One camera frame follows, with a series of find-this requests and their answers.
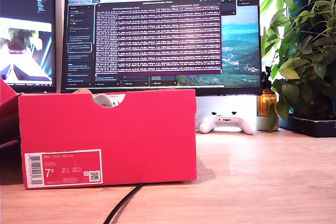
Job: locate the blue suede sneaker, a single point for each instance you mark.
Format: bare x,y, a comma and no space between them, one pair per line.
105,100

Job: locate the tan packing paper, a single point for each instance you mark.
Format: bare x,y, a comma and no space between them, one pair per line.
82,92

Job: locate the black plant tray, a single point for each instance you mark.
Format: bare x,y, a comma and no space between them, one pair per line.
302,127

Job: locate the white game controller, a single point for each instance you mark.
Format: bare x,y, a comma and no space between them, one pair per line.
225,122

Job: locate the large black computer monitor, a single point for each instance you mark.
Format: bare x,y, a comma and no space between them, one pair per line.
236,51

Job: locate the dark green potted plant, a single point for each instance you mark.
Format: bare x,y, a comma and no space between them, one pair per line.
307,90

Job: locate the red cardboard shoebox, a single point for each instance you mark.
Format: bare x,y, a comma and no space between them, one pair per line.
118,134

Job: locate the white ceramic pot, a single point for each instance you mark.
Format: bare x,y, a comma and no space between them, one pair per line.
262,123

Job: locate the amber pump bottle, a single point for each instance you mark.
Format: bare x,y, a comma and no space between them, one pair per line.
265,100

